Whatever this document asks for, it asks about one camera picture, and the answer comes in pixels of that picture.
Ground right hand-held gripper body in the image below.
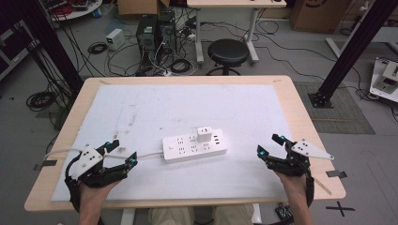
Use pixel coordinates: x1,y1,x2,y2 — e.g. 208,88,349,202
266,138,335,178

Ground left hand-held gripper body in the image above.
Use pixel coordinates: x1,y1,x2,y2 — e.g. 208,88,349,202
65,144,130,189

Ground white power strip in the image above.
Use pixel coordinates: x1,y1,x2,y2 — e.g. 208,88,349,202
161,128,228,165

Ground white charger plug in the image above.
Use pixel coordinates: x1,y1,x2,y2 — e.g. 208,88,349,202
196,126,213,143

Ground person's right hand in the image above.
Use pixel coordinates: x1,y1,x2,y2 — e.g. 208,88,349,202
274,170,308,202

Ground person's left hand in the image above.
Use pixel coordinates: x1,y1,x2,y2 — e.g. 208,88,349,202
78,178,122,204

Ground thin wooden stick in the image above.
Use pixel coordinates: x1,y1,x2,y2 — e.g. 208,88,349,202
313,176,333,197

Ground black tape strip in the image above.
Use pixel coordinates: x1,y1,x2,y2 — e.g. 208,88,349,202
325,170,348,180
33,159,58,172

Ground white table leg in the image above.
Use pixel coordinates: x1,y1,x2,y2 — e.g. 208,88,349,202
119,208,136,225

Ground grey floor mat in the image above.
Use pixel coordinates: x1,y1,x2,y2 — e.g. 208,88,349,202
293,81,376,136

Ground person's right leg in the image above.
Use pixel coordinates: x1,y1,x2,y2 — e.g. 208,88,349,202
212,203,255,225

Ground person's leg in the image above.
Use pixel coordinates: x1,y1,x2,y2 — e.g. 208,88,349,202
147,205,195,225
212,203,255,225

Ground person's left leg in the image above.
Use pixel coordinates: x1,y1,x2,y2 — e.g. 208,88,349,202
147,205,195,225

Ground white table mat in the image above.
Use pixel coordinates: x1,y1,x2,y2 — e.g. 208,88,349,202
51,83,314,202

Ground black round stool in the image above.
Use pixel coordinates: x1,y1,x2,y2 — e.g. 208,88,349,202
206,38,251,77

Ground white power supply box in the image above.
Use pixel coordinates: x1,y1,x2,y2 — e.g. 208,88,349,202
105,27,127,52

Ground black computer tower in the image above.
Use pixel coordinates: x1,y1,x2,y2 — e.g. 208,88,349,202
135,14,160,66
157,10,178,54

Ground white machine housing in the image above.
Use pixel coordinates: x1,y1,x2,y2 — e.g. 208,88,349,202
369,56,398,104

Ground large cardboard box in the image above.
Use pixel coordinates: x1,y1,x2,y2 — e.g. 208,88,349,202
288,0,352,35

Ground grey metal rack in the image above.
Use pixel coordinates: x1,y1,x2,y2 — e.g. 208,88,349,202
0,20,39,82

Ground round white table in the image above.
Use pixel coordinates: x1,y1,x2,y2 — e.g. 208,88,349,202
39,0,103,23

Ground small cardboard box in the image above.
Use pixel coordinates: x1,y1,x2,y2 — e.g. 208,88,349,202
116,0,170,17

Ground white desk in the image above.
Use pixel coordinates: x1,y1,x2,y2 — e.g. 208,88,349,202
186,0,287,66

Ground white power strip cable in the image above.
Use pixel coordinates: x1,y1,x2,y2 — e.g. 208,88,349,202
42,147,164,161

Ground left hand-held gripper black cable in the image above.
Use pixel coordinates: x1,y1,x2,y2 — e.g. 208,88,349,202
64,155,83,214

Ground hand-held gripper black cable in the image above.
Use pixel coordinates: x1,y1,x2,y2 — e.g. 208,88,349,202
303,168,315,209
64,155,83,214

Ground right hand-held gripper black cable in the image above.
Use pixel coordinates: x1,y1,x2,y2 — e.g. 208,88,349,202
303,168,315,209

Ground coiled black cable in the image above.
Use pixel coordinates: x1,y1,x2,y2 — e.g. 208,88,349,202
25,90,57,113
86,41,109,55
169,58,192,75

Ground black metal post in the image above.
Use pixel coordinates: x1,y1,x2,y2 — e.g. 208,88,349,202
12,0,84,94
307,0,398,109

